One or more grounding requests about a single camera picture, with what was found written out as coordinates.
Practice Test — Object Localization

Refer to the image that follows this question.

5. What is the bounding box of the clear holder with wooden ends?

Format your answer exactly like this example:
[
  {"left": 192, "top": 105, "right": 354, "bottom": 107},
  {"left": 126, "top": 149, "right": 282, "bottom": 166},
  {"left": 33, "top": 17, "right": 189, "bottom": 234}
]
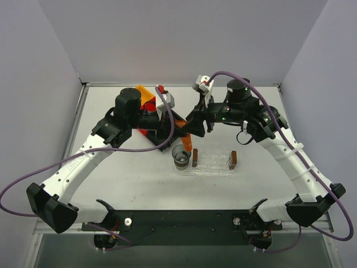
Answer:
[{"left": 192, "top": 148, "right": 238, "bottom": 170}]

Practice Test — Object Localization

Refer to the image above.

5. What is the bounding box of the glass cup with brown band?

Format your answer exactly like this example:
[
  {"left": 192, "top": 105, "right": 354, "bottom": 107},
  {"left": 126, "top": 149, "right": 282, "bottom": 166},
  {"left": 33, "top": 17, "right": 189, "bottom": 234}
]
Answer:
[{"left": 171, "top": 145, "right": 191, "bottom": 169}]

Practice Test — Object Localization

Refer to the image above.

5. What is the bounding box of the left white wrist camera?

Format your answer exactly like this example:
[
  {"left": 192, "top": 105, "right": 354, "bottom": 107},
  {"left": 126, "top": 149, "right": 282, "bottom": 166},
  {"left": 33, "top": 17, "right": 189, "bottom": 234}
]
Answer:
[{"left": 156, "top": 85, "right": 175, "bottom": 121}]

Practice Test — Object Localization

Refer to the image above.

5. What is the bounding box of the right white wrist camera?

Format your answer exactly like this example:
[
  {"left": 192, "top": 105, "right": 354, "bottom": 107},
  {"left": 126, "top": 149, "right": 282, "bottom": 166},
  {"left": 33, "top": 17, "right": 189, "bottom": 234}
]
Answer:
[{"left": 192, "top": 75, "right": 214, "bottom": 108}]

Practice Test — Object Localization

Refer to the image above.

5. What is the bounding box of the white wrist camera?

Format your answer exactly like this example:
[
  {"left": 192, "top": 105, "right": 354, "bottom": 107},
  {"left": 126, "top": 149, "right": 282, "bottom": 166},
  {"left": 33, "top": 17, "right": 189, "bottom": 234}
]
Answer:
[
  {"left": 192, "top": 75, "right": 214, "bottom": 108},
  {"left": 156, "top": 85, "right": 175, "bottom": 121}
]

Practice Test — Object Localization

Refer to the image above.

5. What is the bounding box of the clear textured oval tray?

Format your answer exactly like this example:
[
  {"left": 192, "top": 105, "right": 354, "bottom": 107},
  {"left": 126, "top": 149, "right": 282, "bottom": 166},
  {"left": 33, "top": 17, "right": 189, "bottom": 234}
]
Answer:
[{"left": 172, "top": 157, "right": 234, "bottom": 176}]

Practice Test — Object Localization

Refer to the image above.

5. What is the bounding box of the orange toothpaste tube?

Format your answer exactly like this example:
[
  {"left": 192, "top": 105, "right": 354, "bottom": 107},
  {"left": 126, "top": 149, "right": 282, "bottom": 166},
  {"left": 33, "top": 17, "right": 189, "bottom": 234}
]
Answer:
[{"left": 175, "top": 120, "right": 192, "bottom": 152}]

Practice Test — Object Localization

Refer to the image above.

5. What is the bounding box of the red plastic bin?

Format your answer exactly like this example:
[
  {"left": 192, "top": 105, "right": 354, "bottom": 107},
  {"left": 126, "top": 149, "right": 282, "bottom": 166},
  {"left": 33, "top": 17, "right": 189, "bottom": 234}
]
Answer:
[{"left": 138, "top": 99, "right": 156, "bottom": 136}]

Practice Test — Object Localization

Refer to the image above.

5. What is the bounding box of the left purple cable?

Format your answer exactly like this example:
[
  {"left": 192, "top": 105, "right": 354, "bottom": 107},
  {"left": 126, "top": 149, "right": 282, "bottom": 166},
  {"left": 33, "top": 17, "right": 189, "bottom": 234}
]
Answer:
[{"left": 0, "top": 86, "right": 176, "bottom": 217}]

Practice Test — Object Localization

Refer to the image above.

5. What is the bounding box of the yellow plastic bin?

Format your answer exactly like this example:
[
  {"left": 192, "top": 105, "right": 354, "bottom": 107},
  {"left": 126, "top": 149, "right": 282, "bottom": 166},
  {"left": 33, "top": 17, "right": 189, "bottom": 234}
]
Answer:
[{"left": 136, "top": 85, "right": 156, "bottom": 106}]

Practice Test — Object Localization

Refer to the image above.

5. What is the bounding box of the black plastic bin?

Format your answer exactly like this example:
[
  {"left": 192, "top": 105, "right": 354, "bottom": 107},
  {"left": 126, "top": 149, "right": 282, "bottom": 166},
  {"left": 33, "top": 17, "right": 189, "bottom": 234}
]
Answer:
[{"left": 144, "top": 126, "right": 181, "bottom": 152}]

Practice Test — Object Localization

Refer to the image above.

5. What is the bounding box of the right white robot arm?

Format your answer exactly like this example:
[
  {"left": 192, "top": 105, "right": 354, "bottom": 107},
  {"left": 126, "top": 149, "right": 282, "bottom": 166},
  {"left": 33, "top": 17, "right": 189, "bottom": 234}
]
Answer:
[{"left": 184, "top": 75, "right": 346, "bottom": 227}]

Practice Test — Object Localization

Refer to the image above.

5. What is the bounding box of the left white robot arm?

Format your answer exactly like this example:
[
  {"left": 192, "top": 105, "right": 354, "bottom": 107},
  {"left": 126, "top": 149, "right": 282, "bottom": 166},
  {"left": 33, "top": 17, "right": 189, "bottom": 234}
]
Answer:
[{"left": 26, "top": 85, "right": 175, "bottom": 233}]

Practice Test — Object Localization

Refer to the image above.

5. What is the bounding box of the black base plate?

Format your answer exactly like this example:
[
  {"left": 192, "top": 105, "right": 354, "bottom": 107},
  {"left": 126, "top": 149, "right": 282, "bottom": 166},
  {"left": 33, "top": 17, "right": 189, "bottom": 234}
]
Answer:
[{"left": 81, "top": 209, "right": 282, "bottom": 246}]

